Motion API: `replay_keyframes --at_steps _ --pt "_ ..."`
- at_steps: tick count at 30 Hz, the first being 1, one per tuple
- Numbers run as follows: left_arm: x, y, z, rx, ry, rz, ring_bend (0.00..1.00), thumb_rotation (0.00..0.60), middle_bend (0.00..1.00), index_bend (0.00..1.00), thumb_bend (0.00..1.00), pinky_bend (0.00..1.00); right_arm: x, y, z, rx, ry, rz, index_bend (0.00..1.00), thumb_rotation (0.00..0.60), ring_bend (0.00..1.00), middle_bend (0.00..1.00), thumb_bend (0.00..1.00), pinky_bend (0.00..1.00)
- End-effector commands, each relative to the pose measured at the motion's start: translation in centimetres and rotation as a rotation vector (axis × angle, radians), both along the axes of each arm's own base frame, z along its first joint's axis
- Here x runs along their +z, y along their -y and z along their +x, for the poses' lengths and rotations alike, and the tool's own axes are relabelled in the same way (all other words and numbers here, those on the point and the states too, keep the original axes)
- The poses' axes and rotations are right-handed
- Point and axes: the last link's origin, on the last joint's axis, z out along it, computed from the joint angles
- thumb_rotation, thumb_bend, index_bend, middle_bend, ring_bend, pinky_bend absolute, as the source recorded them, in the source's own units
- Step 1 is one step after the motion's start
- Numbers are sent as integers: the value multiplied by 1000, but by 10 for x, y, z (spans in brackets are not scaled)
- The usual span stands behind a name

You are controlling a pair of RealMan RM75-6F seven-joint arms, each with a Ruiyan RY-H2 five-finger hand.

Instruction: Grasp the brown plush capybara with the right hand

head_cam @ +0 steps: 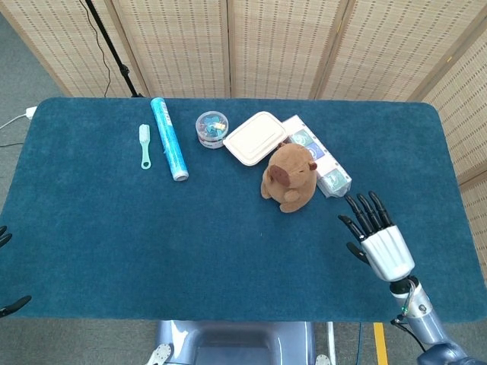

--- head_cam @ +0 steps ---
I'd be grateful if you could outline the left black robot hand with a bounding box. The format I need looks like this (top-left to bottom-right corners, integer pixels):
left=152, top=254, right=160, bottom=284
left=0, top=225, right=33, bottom=319

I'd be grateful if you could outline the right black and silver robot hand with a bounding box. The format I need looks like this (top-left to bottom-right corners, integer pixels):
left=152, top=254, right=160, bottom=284
left=338, top=191, right=416, bottom=283

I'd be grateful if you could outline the brown capybara plush toy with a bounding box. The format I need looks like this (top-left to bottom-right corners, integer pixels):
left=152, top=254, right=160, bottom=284
left=259, top=142, right=320, bottom=213

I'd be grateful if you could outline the yellow floor tape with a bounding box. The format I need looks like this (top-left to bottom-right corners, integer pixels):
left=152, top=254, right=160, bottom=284
left=373, top=322, right=390, bottom=365

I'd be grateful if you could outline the blue table mat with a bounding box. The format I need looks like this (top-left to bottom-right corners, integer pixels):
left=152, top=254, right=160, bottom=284
left=0, top=97, right=487, bottom=325

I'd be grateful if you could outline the beige lidded lunch box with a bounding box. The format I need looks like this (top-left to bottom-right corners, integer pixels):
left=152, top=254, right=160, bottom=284
left=222, top=110, right=289, bottom=167

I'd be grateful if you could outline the blue-grey robot torso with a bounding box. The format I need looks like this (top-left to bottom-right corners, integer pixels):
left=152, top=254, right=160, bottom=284
left=146, top=320, right=336, bottom=365

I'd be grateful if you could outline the blue roll of plastic bags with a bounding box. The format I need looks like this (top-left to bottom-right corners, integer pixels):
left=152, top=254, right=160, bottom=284
left=150, top=97, right=190, bottom=182

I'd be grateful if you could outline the black tripod stand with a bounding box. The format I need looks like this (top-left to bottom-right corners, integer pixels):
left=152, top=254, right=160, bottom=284
left=84, top=0, right=145, bottom=98

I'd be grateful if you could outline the clear jar of coloured clips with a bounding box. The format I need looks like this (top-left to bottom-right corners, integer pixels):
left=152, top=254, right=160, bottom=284
left=195, top=110, right=229, bottom=150

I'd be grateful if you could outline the white power cable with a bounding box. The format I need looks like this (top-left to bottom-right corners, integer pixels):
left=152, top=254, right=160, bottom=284
left=0, top=113, right=28, bottom=131

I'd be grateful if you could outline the green handled white brush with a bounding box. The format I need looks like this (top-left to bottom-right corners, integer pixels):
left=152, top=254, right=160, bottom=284
left=137, top=124, right=153, bottom=170

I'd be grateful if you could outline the thin black hanging cable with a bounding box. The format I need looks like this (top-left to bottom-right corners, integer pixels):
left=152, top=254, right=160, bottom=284
left=77, top=0, right=112, bottom=97

